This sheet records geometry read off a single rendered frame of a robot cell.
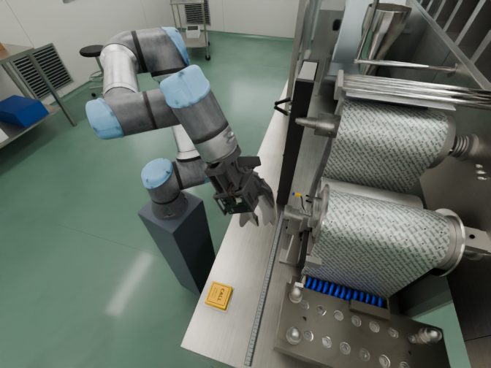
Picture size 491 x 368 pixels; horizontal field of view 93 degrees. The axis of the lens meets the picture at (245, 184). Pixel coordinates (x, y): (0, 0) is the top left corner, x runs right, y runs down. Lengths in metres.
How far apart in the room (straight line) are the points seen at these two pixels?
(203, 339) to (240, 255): 0.28
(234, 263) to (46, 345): 1.49
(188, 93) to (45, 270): 2.11
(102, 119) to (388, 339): 0.80
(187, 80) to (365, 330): 0.70
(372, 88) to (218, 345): 0.80
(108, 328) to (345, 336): 1.54
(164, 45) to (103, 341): 1.70
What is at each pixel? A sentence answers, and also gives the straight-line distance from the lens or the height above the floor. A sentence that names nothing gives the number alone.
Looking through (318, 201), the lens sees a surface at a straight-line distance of 0.57.
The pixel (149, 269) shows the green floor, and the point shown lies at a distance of 1.98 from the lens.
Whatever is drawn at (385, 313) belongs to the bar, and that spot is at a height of 1.05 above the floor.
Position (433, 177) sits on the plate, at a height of 1.20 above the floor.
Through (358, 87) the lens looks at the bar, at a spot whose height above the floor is 1.46.
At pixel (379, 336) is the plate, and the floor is 1.03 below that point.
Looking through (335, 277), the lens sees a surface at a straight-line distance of 0.73.
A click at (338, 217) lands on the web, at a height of 1.30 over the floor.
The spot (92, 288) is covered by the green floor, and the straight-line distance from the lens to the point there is 2.10.
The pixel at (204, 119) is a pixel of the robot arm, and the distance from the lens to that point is 0.40.
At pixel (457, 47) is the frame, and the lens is 1.09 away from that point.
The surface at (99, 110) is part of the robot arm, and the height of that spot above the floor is 1.50.
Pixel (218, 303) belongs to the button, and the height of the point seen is 0.92.
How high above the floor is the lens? 1.71
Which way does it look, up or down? 48 degrees down
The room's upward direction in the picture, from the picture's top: straight up
